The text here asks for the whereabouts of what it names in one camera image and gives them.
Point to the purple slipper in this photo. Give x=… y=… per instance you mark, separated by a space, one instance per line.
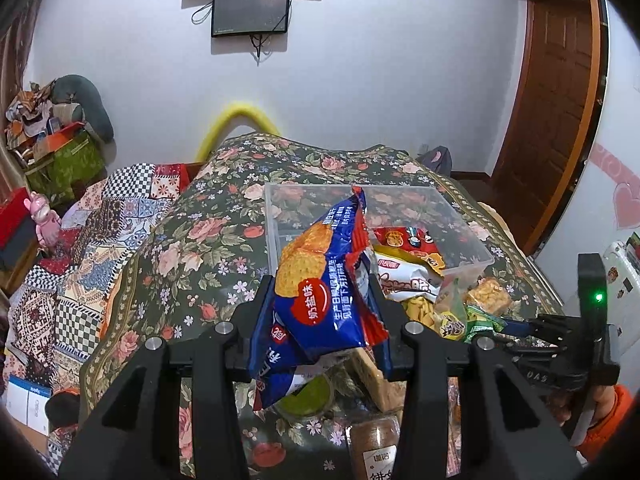
x=438 y=160

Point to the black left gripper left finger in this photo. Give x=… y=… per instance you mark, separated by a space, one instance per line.
x=133 y=432

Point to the pink plush toy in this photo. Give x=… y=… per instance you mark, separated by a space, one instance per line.
x=47 y=221

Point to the green fabric covered box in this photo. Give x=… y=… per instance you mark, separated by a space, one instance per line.
x=78 y=164

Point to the white red snack bag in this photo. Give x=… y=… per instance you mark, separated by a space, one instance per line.
x=398 y=276

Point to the green snack packet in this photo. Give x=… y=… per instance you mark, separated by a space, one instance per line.
x=478 y=321

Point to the grey neck pillow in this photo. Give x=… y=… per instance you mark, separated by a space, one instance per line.
x=76 y=89

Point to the brown labelled biscuit pack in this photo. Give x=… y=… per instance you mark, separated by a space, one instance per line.
x=372 y=447

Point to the red cartoon snack bag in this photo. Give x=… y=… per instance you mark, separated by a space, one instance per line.
x=410 y=244

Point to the person's right hand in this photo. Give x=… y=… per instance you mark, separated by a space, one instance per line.
x=562 y=407

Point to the blue cracker snack bag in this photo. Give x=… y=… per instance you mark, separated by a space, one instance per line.
x=317 y=307

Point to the small wall monitor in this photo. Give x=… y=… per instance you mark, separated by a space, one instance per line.
x=249 y=17

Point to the yellow chips snack bag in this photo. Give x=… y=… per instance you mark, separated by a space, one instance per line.
x=446 y=323

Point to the red box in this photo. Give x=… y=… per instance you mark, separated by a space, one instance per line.
x=12 y=214

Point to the pile of patterned cloths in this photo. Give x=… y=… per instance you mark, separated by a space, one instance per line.
x=39 y=112

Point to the clear plastic storage box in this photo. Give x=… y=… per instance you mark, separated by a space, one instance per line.
x=290 y=209

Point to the patchwork checkered quilt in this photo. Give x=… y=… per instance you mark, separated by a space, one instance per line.
x=60 y=312

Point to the white blue cardboard box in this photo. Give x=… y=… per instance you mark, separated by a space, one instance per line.
x=26 y=402

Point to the yellow curved bed rail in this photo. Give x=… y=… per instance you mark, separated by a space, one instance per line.
x=233 y=116

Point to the orange sleeve forearm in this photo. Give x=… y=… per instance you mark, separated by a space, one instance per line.
x=601 y=432

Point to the green lidded jelly cup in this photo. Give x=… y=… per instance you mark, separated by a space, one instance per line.
x=310 y=400

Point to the floral green bedspread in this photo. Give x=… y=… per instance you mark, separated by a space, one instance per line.
x=209 y=253

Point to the brown wooden door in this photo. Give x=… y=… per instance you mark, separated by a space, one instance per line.
x=551 y=118

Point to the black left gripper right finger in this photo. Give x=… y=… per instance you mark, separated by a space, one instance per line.
x=506 y=431

